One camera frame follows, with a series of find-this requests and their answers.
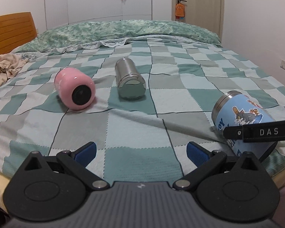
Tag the stainless steel cup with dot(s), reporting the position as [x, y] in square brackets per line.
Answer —
[130, 83]

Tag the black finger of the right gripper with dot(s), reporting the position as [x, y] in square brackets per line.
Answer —
[254, 133]

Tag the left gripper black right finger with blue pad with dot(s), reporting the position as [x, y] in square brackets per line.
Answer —
[229, 187]

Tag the beige door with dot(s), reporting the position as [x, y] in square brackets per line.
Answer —
[208, 14]

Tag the green floral duvet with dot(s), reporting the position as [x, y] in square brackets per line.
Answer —
[92, 34]

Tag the checkered green bed sheet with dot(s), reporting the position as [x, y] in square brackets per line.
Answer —
[137, 140]

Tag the orange hanging bag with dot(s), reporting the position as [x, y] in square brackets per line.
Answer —
[180, 11]

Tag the orange wooden headboard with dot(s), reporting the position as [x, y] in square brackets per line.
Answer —
[15, 30]

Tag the white wardrobe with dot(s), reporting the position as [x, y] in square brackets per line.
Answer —
[63, 12]

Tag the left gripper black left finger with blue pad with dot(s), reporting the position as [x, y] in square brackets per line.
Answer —
[48, 188]

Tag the beige crumpled cloth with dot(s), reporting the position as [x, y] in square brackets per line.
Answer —
[10, 65]

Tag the blue cartoon steel cup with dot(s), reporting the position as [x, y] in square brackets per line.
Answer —
[236, 109]

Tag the pink cup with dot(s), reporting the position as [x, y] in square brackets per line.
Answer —
[75, 89]

